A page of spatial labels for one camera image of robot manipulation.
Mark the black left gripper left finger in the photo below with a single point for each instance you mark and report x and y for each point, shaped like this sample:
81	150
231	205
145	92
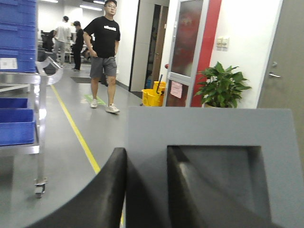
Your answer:
97	205

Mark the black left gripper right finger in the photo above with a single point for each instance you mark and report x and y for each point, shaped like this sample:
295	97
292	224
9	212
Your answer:
195	202

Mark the gray square base block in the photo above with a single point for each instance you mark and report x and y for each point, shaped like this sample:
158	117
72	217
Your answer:
250	154

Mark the blue bin on cart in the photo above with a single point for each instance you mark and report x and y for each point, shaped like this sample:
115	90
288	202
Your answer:
17	122

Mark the yellow mop bucket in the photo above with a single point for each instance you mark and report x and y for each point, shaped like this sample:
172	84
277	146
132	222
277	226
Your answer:
154	96

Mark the green potted plant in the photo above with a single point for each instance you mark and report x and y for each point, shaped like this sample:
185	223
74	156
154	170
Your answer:
221	88

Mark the steel cart with wheels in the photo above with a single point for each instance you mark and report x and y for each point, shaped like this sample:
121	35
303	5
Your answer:
49	72

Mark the person in black clothes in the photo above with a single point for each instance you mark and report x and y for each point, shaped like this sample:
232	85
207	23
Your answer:
78	45

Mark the man in black t-shirt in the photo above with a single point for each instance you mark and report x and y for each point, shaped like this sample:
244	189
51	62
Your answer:
102	36

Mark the person in white shirt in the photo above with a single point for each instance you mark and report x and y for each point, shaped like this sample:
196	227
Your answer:
62	37

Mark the stacked blue crates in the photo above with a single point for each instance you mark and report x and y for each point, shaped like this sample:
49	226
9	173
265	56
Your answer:
18	36

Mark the gray door with handle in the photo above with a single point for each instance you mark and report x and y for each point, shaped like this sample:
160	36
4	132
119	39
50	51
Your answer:
283	85

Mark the glass door aluminium frame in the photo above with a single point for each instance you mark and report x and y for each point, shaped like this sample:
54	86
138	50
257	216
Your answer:
186	43

